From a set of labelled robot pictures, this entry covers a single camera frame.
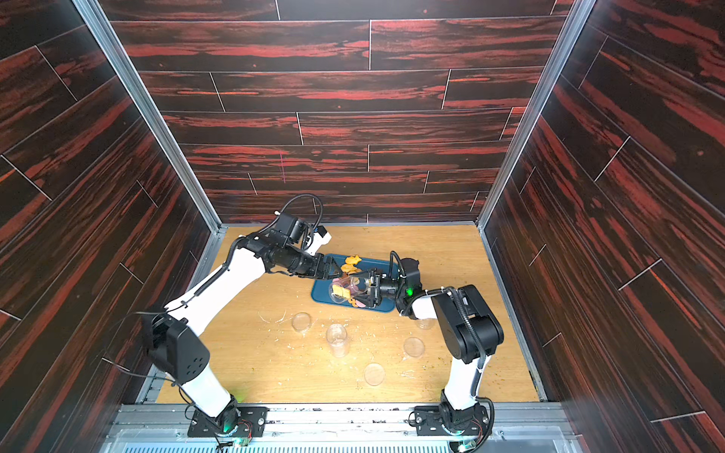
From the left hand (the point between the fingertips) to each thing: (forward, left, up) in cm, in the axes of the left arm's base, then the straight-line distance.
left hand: (334, 273), depth 80 cm
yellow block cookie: (-5, -2, -2) cm, 5 cm away
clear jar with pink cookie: (-5, -29, -20) cm, 36 cm away
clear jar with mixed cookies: (-14, -1, -11) cm, 18 cm away
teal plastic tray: (+6, +7, -19) cm, 21 cm away
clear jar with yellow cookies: (+8, -4, -18) cm, 20 cm away
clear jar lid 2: (-5, +13, -22) cm, 26 cm away
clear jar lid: (-13, -24, -22) cm, 35 cm away
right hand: (+2, -5, -7) cm, 9 cm away
